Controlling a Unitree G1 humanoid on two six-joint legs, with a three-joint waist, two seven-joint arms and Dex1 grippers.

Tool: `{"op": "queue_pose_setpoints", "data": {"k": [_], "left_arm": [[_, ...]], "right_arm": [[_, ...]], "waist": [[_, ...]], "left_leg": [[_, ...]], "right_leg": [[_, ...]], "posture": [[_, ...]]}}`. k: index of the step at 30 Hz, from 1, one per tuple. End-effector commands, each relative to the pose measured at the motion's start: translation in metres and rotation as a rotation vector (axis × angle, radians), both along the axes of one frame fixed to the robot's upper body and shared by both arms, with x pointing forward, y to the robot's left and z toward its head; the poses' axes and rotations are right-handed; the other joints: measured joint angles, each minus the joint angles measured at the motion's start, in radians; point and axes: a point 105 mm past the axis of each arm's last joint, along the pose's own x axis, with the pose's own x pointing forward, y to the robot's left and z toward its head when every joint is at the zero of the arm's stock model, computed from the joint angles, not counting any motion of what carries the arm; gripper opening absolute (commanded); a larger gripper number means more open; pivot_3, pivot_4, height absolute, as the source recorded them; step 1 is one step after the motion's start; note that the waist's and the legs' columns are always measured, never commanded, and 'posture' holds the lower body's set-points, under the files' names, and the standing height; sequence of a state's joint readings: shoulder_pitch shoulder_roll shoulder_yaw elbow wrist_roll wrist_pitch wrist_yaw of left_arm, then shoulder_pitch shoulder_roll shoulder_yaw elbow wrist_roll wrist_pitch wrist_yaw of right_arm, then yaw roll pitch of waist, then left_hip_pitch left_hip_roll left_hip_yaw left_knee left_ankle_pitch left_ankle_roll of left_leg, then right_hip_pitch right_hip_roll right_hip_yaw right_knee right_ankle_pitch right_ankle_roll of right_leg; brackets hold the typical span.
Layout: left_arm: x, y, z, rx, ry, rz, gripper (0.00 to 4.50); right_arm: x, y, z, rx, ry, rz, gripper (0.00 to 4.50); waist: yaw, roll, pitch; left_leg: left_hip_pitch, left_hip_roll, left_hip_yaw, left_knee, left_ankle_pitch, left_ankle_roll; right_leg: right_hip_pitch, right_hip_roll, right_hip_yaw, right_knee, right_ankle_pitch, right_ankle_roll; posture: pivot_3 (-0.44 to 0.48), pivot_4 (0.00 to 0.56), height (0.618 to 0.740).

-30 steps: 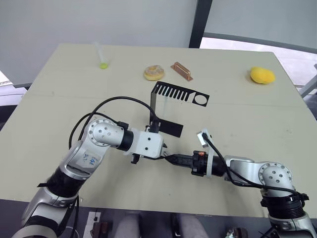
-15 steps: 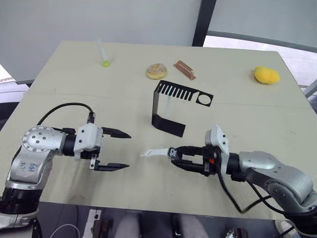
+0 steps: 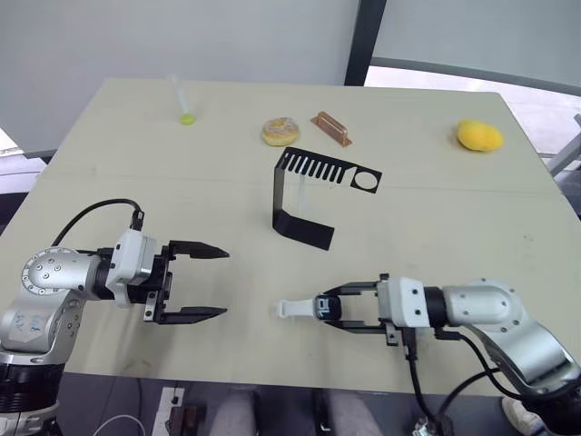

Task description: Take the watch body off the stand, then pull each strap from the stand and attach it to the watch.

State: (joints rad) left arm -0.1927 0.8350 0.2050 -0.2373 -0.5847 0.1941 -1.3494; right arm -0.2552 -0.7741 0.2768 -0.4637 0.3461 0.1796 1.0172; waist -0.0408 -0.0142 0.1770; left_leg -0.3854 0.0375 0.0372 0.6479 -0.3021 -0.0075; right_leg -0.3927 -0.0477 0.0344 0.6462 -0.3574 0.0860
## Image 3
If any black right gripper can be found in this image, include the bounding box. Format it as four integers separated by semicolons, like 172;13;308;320
319;272;414;349

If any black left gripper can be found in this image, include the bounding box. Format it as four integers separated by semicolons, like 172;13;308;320
143;239;231;325

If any yellow mango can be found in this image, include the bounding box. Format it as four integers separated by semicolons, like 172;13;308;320
455;118;506;154

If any white shoe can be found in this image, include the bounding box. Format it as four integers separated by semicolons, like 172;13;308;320
500;396;545;433

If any white power strip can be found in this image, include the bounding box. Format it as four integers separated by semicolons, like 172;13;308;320
151;385;186;436

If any grey chair frame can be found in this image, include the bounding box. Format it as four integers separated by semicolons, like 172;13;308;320
547;130;581;177

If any clear syringe with green tip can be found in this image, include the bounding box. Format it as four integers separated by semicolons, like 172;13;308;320
164;74;199;126

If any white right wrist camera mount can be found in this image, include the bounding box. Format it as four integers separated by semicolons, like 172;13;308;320
376;276;430;329

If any dark window frame post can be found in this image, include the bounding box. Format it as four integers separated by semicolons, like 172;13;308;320
343;0;388;88

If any black watch body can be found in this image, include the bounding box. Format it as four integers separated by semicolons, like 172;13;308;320
312;293;345;323

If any brown floor object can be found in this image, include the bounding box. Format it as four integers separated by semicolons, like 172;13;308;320
169;405;200;436

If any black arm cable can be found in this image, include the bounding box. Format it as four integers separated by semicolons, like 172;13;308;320
402;326;539;431
50;197;146;249

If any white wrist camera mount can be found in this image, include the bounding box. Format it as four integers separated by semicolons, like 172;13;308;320
106;229;158;308
376;276;430;329

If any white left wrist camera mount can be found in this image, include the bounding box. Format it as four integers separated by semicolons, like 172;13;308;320
106;229;158;308

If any copper rectangular block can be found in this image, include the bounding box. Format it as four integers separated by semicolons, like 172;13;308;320
310;109;355;149

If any black bent watch stand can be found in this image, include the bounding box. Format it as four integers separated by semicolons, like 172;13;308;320
271;145;384;253

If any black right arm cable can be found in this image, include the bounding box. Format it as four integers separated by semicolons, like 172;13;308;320
402;326;539;431

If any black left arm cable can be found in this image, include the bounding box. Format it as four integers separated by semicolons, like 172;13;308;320
50;197;146;249

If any thin white floor cable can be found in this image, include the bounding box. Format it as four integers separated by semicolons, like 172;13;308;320
96;414;156;436

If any sprinkled glazed donut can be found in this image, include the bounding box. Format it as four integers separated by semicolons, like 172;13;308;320
261;116;302;148

